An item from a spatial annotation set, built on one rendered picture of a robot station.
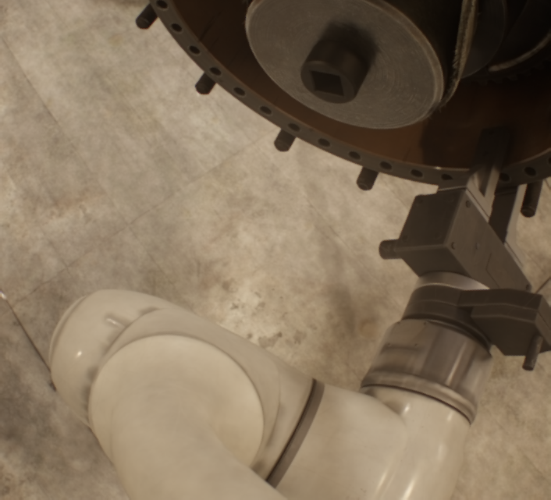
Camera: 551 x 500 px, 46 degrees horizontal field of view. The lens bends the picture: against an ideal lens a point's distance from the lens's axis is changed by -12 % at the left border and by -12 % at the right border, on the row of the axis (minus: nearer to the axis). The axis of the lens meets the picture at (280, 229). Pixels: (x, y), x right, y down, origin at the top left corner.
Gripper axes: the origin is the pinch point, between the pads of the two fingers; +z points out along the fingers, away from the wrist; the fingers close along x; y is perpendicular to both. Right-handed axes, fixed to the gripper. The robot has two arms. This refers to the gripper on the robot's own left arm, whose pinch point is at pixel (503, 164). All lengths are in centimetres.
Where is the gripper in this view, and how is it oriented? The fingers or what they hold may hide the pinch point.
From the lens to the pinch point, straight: 60.7
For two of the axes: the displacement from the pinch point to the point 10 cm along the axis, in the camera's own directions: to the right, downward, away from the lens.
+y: -6.5, 0.7, 7.6
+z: 4.2, -8.1, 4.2
